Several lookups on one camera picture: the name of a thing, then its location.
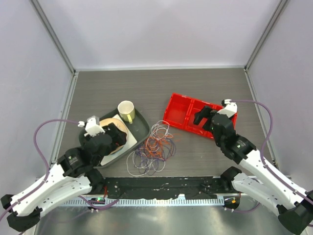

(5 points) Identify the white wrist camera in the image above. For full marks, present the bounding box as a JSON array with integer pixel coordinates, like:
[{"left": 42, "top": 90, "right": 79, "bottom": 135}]
[
  {"left": 217, "top": 99, "right": 238, "bottom": 119},
  {"left": 77, "top": 116, "right": 105, "bottom": 137}
]

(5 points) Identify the wooden ring with black disc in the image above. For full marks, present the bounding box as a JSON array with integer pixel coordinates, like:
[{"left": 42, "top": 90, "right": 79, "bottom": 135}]
[{"left": 99, "top": 117, "right": 128, "bottom": 155}]

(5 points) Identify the slotted cable duct rail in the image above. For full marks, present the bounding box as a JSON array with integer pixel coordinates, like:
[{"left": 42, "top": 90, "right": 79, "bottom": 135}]
[{"left": 58, "top": 197, "right": 224, "bottom": 208}]

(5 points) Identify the white paper sheet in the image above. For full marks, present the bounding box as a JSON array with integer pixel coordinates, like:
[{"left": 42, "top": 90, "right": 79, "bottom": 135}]
[{"left": 100, "top": 114, "right": 137, "bottom": 167}]

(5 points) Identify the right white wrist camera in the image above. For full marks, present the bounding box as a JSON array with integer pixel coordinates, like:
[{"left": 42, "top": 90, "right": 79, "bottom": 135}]
[{"left": 217, "top": 99, "right": 238, "bottom": 119}]

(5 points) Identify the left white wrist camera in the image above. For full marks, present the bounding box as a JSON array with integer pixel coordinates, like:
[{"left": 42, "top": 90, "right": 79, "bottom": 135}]
[{"left": 77, "top": 116, "right": 105, "bottom": 137}]

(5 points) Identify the red plastic divided bin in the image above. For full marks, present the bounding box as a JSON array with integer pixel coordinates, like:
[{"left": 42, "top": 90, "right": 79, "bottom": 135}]
[{"left": 163, "top": 93, "right": 237, "bottom": 139}]

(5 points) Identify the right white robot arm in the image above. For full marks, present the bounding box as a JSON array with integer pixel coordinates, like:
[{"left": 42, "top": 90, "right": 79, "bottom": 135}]
[{"left": 193, "top": 104, "right": 313, "bottom": 235}]

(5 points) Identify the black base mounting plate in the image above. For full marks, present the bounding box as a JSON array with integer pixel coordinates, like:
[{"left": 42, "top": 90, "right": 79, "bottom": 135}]
[{"left": 105, "top": 176, "right": 236, "bottom": 200}]

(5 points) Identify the cream yellow mug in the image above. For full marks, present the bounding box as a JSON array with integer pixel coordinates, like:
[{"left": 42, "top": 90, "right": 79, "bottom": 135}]
[{"left": 117, "top": 100, "right": 135, "bottom": 124}]

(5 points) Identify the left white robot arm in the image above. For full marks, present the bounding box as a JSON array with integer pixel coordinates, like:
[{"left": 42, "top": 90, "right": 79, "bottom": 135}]
[{"left": 0, "top": 118, "right": 127, "bottom": 232}]

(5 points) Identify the purple thin cable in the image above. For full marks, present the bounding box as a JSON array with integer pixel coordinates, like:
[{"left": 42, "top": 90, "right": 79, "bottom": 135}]
[{"left": 134, "top": 137, "right": 177, "bottom": 176}]

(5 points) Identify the orange thin cable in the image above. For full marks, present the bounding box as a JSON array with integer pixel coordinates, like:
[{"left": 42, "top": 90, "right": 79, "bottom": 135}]
[{"left": 144, "top": 132, "right": 180, "bottom": 161}]

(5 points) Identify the white thin cable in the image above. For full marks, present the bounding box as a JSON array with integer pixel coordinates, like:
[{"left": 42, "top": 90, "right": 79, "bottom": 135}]
[{"left": 126, "top": 120, "right": 174, "bottom": 177}]

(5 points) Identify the dark green plastic tray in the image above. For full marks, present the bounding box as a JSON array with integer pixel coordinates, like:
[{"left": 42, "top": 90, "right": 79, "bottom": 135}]
[{"left": 78, "top": 108, "right": 151, "bottom": 168}]

